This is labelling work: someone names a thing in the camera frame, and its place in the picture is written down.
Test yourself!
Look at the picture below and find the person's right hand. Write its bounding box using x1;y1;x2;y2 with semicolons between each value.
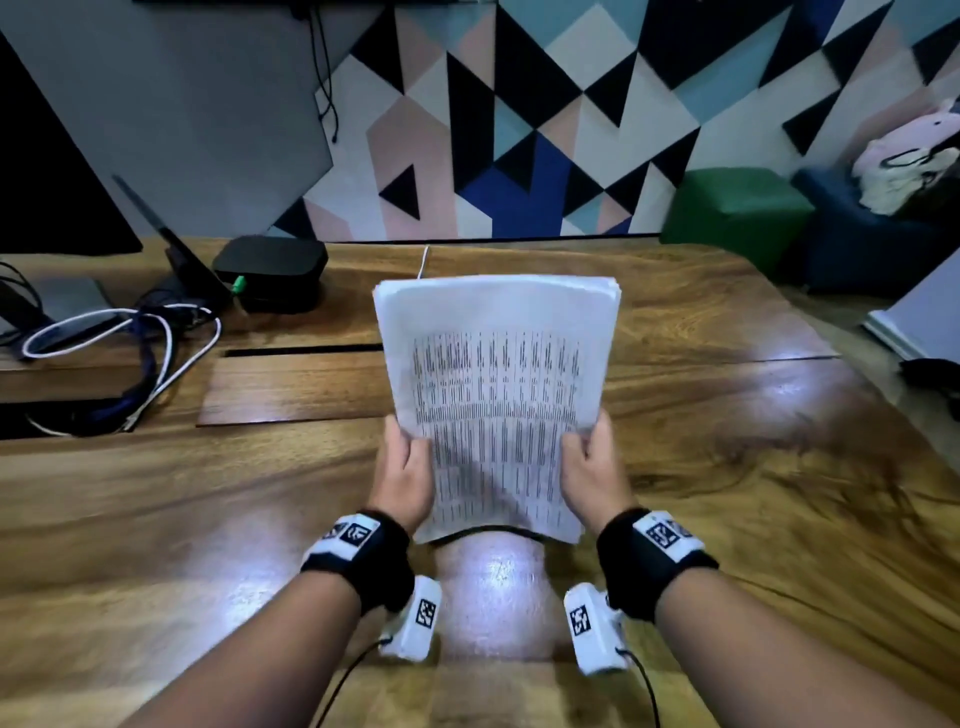
559;409;639;537

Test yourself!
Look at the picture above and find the person's left hand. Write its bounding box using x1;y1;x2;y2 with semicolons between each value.
366;414;436;537

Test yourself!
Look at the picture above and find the stack of printed paper sheets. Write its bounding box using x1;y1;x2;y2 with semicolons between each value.
372;274;622;546

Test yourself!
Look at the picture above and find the person's left forearm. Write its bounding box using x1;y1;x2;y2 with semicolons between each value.
112;571;364;728

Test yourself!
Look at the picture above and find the person's right forearm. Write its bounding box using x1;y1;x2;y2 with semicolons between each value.
654;567;954;728

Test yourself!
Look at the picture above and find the black router box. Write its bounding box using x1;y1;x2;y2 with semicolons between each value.
212;235;330;315

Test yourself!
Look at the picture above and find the green cube stool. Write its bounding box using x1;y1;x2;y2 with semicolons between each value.
660;168;817;280

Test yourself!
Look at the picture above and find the black tablet stand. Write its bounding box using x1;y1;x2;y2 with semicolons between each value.
111;174;234;316

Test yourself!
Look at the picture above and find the blue armchair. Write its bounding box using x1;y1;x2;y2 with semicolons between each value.
790;165;960;297

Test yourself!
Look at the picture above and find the black object on floor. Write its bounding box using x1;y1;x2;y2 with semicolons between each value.
898;358;960;423

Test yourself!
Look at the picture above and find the white board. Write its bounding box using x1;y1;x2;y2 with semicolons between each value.
862;247;960;365

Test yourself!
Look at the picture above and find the grey flat device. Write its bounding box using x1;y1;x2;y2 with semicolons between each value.
15;277;121;354

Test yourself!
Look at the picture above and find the pink plush toy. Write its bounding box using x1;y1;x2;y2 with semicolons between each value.
851;99;960;219

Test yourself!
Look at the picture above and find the black monitor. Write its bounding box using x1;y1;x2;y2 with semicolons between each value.
0;30;144;258

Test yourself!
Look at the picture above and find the black left wrist strap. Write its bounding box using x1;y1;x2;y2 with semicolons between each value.
300;510;416;618

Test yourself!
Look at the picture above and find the black wrist strap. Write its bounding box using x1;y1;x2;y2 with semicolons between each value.
300;510;416;618
596;507;720;622

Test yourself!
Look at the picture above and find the black right wrist strap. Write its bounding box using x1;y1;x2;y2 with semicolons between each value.
596;507;720;622

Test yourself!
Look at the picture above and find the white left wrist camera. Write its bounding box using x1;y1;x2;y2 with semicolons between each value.
378;575;444;663

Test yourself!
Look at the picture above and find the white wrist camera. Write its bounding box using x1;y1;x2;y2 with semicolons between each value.
378;575;444;663
563;583;631;676

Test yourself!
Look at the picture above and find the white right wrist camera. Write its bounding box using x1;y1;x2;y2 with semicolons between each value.
563;583;631;676

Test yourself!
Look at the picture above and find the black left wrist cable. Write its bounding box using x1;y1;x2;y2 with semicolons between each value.
313;637;393;728

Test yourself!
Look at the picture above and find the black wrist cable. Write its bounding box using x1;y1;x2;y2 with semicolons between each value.
621;648;663;728
313;637;393;728

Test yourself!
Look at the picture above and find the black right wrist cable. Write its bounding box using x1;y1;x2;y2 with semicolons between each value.
621;648;663;728

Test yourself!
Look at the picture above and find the blue cable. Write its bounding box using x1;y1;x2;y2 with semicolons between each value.
75;306;189;436

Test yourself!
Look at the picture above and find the white cable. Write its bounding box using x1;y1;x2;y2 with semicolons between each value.
21;303;224;438

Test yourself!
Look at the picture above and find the hanging black cable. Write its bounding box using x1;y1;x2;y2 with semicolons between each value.
306;0;340;145

